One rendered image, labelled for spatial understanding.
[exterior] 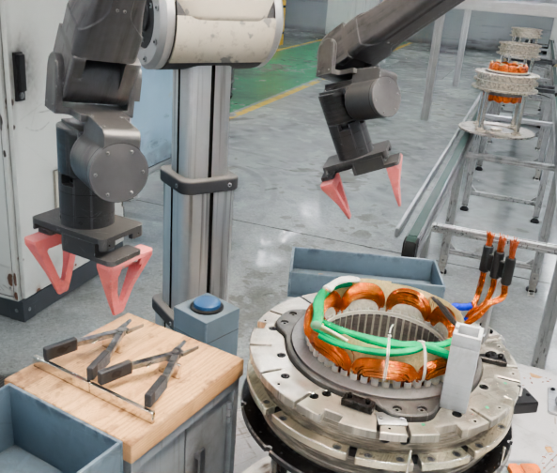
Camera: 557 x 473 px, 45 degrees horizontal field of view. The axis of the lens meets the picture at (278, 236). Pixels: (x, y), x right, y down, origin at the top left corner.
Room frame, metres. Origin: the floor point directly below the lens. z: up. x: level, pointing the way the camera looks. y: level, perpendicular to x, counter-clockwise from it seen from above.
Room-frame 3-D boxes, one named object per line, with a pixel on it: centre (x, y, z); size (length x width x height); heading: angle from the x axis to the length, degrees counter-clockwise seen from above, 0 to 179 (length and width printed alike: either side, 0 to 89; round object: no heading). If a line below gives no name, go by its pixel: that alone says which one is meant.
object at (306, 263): (1.03, -0.15, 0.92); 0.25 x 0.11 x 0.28; 88
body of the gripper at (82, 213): (0.67, 0.20, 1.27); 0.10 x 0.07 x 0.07; 62
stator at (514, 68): (3.55, -1.10, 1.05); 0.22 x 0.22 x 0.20
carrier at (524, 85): (3.55, -1.10, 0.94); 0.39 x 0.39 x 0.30
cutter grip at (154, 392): (0.60, 0.12, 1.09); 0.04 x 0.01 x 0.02; 165
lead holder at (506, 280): (0.73, -0.26, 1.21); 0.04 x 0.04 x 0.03; 66
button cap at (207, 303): (0.90, 0.10, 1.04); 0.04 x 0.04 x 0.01
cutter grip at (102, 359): (0.64, 0.19, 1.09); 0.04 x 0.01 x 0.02; 167
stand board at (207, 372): (0.67, 0.16, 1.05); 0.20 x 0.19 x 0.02; 150
